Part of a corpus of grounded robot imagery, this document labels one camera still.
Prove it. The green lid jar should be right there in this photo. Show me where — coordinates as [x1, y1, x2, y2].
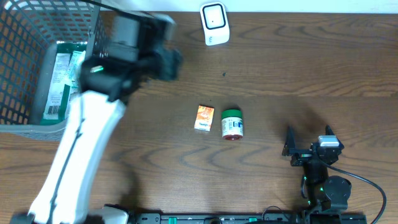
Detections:
[221, 109, 244, 141]

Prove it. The orange tissue pack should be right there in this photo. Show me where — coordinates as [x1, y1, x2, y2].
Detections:
[194, 105, 215, 131]

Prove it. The green 3M gloves package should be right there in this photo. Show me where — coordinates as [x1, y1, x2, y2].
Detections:
[40, 42, 87, 126]

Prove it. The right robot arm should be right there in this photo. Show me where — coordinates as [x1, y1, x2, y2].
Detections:
[282, 126, 351, 213]

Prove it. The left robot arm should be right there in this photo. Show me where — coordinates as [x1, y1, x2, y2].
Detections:
[11, 11, 182, 224]

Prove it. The white barcode scanner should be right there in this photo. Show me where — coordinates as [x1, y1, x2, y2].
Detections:
[200, 2, 230, 46]

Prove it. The grey plastic mesh basket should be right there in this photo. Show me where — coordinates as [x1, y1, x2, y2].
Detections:
[1, 0, 107, 141]

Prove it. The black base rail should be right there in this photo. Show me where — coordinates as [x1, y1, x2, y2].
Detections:
[130, 211, 367, 224]

